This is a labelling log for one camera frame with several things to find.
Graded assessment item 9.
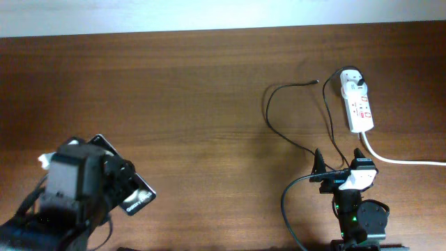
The black Samsung smartphone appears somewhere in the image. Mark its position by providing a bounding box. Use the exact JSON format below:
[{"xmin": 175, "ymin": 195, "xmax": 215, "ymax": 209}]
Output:
[{"xmin": 89, "ymin": 134, "xmax": 156, "ymax": 216}]

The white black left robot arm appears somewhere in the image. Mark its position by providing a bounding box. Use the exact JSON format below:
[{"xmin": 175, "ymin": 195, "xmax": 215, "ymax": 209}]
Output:
[{"xmin": 1, "ymin": 137, "xmax": 137, "ymax": 250}]

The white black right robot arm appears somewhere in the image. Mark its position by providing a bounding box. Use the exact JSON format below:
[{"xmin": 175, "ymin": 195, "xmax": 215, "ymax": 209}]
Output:
[{"xmin": 309, "ymin": 149, "xmax": 410, "ymax": 251}]

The white USB charger plug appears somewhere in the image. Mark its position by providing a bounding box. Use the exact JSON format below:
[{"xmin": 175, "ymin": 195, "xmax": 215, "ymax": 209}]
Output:
[{"xmin": 341, "ymin": 80, "xmax": 368, "ymax": 99}]

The white power strip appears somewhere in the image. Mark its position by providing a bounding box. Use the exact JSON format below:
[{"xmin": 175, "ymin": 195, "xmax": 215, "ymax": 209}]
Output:
[{"xmin": 340, "ymin": 70, "xmax": 374, "ymax": 133}]

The white power strip cord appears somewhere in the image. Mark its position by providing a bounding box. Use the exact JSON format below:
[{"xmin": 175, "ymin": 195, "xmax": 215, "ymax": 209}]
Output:
[{"xmin": 358, "ymin": 130, "xmax": 446, "ymax": 167}]

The black USB charging cable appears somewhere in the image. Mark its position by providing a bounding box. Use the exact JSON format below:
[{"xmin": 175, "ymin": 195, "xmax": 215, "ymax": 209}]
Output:
[{"xmin": 265, "ymin": 65, "xmax": 367, "ymax": 171}]

